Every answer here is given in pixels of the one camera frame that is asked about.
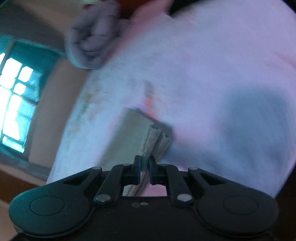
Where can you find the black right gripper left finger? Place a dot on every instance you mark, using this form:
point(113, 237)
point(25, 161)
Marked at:
point(117, 178)

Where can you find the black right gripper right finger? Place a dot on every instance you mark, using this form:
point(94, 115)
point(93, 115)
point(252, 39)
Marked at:
point(170, 177)

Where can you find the beige fleece pant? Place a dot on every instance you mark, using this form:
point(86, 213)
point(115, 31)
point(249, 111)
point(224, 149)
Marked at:
point(137, 135)

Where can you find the pink floral bed sheet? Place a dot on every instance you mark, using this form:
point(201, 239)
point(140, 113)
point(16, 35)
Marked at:
point(220, 74)

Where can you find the bright barred window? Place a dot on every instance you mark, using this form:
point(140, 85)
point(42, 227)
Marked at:
point(25, 69)

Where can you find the grey folded blanket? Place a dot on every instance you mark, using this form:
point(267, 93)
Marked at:
point(93, 35)

